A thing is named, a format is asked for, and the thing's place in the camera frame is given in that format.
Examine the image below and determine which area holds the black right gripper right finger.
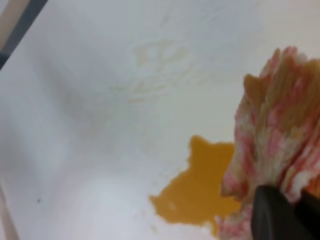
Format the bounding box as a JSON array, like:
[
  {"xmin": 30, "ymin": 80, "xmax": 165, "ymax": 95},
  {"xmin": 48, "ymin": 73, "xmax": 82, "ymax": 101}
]
[{"xmin": 292, "ymin": 191, "xmax": 320, "ymax": 240}]

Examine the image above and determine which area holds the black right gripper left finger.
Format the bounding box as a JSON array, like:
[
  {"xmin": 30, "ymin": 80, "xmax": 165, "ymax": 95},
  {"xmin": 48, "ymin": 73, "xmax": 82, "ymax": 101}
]
[{"xmin": 251, "ymin": 185, "xmax": 299, "ymax": 240}]

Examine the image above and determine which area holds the pink rag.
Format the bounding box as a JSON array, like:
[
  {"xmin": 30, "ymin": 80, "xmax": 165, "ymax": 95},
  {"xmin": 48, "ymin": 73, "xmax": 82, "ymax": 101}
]
[{"xmin": 216, "ymin": 46, "xmax": 320, "ymax": 240}]

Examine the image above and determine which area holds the large brown coffee puddle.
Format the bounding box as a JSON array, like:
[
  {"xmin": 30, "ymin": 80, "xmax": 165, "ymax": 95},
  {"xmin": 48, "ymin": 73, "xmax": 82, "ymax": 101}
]
[{"xmin": 149, "ymin": 135, "xmax": 240, "ymax": 237}]

